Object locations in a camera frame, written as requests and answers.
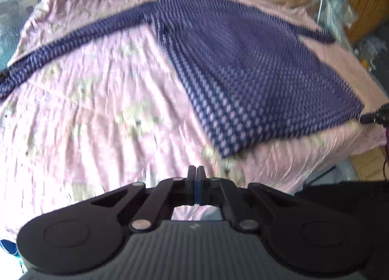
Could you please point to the blue object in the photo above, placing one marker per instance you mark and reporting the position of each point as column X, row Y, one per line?
column 8, row 248

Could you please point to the navy checked shirt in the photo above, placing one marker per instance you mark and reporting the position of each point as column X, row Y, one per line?
column 249, row 70

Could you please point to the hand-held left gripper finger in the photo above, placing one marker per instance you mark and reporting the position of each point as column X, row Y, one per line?
column 191, row 184
column 199, row 192

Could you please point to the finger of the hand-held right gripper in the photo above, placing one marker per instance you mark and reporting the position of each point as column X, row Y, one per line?
column 376, row 117

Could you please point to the pink printed bed sheet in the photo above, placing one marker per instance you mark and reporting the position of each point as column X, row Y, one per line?
column 97, row 122

